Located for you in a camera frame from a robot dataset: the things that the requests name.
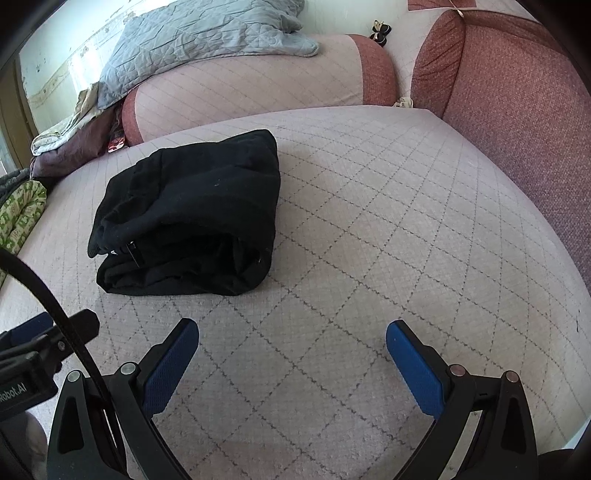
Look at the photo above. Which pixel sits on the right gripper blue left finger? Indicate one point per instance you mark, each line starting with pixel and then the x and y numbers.
pixel 92 433

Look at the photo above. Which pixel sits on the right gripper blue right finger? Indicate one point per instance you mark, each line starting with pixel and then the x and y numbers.
pixel 503 445

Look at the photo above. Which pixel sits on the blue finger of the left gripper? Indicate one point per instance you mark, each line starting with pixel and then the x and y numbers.
pixel 86 325
pixel 25 332

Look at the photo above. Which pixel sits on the black pants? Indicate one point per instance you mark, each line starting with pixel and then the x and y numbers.
pixel 194 219

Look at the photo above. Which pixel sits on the left operator hand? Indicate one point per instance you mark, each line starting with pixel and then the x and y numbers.
pixel 24 448

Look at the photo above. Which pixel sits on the green patterned folded quilt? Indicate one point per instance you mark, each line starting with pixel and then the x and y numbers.
pixel 20 213

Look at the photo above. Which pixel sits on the dark grey clothes pile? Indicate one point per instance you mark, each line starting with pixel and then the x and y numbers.
pixel 11 181

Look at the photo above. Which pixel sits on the dark maroon folded cloth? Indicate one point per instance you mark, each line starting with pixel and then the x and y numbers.
pixel 88 143

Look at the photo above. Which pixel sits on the red patterned small item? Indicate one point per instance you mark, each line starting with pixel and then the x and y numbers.
pixel 117 138

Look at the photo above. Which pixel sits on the cream folded cloth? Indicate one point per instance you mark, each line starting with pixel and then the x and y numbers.
pixel 57 135

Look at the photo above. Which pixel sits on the grey quilted blanket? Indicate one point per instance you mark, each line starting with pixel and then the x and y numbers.
pixel 184 31

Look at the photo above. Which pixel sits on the red pink headboard cushion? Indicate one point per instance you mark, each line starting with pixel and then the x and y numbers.
pixel 505 84

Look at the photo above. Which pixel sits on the pink bolster pillow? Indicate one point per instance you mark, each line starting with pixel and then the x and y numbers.
pixel 349 70

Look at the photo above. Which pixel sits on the small black bow ornament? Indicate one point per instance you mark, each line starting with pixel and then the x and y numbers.
pixel 380 32

